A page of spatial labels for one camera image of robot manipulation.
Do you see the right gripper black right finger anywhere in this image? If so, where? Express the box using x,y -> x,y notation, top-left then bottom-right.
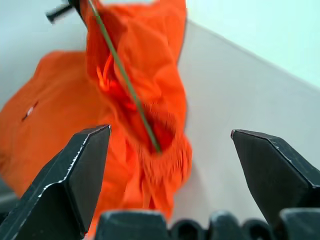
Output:
230,129 -> 320,225

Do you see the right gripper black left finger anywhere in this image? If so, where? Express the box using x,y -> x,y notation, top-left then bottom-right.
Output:
0,124 -> 112,240

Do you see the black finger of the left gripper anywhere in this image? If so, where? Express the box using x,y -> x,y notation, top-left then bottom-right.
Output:
67,0 -> 88,29

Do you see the orange cloth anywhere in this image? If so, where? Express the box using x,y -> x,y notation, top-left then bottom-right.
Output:
0,0 -> 194,240

